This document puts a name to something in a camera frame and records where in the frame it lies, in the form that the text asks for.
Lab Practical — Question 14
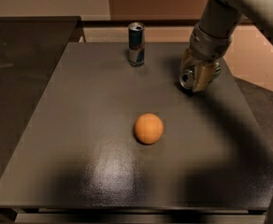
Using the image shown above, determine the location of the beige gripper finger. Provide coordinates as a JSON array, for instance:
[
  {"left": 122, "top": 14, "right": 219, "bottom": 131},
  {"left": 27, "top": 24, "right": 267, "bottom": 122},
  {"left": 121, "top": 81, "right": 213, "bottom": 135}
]
[
  {"left": 193, "top": 60, "right": 221, "bottom": 92},
  {"left": 180, "top": 48, "right": 196, "bottom": 73}
]

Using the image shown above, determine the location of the green soda can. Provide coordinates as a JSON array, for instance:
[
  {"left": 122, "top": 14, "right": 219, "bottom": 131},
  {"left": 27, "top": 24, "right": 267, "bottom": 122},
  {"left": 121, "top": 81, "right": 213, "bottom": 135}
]
[{"left": 179, "top": 61, "right": 222, "bottom": 91}]

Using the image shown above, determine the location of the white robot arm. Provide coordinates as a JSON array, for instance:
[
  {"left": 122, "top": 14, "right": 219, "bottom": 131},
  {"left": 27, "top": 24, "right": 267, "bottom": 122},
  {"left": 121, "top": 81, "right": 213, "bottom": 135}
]
[{"left": 180, "top": 0, "right": 273, "bottom": 92}]

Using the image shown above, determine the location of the blue silver energy drink can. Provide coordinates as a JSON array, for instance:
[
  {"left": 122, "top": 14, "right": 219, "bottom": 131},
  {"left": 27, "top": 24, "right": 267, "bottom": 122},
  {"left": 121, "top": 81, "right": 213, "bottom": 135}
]
[{"left": 128, "top": 22, "right": 145, "bottom": 66}]

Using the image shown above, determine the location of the orange ball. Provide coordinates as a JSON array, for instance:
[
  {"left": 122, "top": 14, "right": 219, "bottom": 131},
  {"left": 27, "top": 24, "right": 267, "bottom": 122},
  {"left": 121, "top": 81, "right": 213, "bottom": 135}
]
[{"left": 134, "top": 113, "right": 164, "bottom": 145}]

